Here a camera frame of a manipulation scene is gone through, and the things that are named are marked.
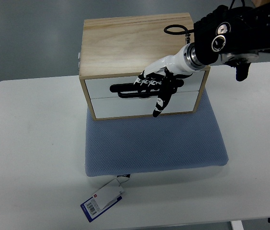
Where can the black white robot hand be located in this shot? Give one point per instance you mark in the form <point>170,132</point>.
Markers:
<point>162,75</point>

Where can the wooden drawer cabinet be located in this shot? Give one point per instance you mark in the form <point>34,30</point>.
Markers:
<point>125,46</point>

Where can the white lower drawer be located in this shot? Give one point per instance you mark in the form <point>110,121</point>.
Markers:
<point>118,107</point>

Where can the blue grey cushion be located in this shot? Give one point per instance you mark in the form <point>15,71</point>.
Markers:
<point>148,144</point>

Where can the cardboard box corner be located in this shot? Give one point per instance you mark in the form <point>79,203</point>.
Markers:
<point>258,3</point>

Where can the white blue product tag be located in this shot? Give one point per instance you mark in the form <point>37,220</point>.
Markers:
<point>104,198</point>

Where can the white table leg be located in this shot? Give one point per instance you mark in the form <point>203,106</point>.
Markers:
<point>237,225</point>

